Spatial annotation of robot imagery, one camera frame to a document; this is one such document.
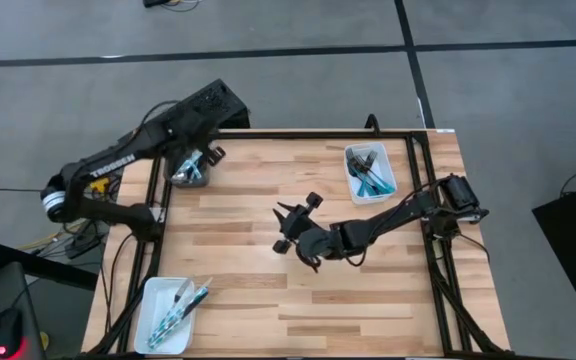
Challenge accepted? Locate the large white plastic bin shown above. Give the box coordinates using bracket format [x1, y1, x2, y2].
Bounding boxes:
[132, 276, 199, 356]

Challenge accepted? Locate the black aluminium table frame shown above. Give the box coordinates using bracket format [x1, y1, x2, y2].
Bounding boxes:
[87, 128, 514, 360]

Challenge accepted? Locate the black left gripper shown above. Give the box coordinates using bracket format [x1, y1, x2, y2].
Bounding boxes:
[165, 112, 227, 167]

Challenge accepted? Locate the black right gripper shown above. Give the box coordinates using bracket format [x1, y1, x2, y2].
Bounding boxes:
[272, 191, 344, 271]

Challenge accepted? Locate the grey side desk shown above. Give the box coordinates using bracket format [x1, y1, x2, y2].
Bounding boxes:
[0, 262, 47, 360]

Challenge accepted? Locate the black computer mouse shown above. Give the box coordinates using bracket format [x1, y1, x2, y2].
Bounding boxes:
[0, 307, 25, 359]

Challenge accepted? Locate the black perforated computer case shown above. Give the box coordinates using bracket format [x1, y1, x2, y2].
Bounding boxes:
[117, 78, 252, 153]

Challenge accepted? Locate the black metal beam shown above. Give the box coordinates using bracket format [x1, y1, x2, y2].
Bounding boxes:
[0, 243, 100, 292]

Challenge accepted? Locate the dark grey plastic tray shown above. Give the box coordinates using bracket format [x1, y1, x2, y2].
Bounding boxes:
[166, 144, 214, 190]

